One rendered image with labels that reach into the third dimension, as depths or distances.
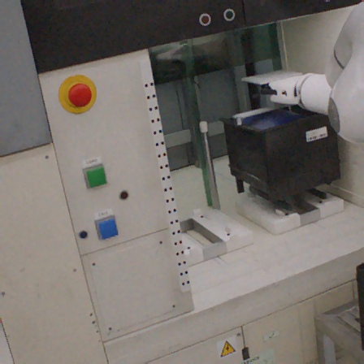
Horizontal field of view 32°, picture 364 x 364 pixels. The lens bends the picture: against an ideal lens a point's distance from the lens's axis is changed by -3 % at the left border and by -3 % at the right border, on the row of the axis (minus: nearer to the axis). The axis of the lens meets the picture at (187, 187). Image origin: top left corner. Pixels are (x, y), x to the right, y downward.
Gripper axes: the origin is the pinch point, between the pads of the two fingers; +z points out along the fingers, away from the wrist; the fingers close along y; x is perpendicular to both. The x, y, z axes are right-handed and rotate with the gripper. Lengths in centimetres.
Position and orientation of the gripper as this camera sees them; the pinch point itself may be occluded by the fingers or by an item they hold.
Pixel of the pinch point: (274, 84)
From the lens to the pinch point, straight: 160.4
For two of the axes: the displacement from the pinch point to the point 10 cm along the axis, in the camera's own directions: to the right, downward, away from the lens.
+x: -1.6, -9.3, -3.3
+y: 9.0, -2.7, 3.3
